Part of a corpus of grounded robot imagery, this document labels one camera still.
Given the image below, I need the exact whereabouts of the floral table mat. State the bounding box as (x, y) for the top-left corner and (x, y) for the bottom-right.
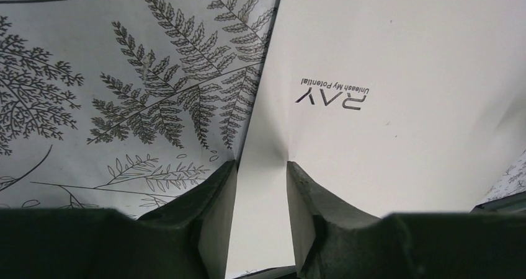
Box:
(0, 0), (526, 221)

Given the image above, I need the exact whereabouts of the white perforated board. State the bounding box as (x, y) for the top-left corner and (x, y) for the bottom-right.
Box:
(226, 0), (525, 275)

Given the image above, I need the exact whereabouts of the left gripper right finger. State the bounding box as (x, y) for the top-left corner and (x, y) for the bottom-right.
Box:
(286, 162), (525, 278)

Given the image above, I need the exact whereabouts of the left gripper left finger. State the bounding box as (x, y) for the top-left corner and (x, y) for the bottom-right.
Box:
(1, 161), (236, 278)

